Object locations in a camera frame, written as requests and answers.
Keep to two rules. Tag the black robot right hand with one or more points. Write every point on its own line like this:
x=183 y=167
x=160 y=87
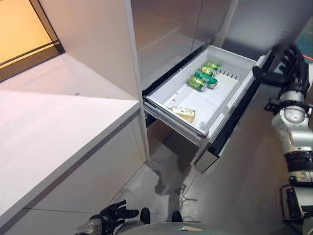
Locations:
x=293 y=73

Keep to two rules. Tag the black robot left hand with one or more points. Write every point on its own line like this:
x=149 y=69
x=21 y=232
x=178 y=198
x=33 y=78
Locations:
x=115 y=213

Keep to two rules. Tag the white fridge drawer steel front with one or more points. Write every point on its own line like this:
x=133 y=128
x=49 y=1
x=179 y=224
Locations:
x=200 y=107

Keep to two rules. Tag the clear bottle yellow drink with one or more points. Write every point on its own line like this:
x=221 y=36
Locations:
x=183 y=113

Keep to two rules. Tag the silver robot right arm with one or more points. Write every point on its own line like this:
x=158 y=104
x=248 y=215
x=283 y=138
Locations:
x=293 y=127

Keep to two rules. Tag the steel bottom fridge drawer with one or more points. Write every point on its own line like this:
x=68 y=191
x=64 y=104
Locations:
x=205 y=161

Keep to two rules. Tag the stainless steel fridge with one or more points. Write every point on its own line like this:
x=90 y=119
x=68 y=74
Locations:
x=166 y=31

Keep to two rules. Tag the black robot left foot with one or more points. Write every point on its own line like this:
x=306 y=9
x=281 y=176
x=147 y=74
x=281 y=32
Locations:
x=145 y=215

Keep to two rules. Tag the black robot foot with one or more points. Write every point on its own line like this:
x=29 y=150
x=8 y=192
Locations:
x=145 y=215
x=177 y=216

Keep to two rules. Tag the black robot right foot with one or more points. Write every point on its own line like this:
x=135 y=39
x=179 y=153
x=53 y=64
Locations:
x=177 y=216

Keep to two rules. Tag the grey robot torso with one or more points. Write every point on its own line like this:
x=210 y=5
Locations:
x=183 y=228

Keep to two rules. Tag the green drink can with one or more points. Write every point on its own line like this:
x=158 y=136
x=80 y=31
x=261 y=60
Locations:
x=211 y=67
x=196 y=83
x=206 y=77

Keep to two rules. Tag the white counter cabinet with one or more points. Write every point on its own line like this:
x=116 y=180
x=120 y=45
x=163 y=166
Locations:
x=49 y=127

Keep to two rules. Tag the tall white cabinet panel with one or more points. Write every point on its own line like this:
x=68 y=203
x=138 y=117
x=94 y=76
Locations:
x=93 y=44

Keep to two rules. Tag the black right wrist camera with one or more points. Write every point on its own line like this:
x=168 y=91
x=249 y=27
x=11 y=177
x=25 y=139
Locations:
x=271 y=104

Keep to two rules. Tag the amber glowing window dark frame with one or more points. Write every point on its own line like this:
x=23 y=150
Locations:
x=19 y=27

